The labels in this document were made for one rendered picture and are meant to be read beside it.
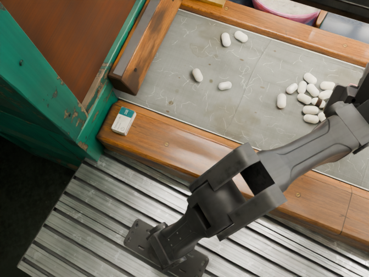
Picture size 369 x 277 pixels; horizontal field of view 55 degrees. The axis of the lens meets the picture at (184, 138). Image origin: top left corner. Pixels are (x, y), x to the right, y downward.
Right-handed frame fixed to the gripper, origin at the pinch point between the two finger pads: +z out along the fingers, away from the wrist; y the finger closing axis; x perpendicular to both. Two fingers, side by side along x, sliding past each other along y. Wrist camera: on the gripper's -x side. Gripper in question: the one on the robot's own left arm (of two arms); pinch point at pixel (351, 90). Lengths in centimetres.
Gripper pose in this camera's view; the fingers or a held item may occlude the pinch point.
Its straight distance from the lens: 88.0
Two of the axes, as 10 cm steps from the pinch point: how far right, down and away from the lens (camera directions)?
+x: -2.2, 8.1, 5.5
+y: -9.2, -3.5, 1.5
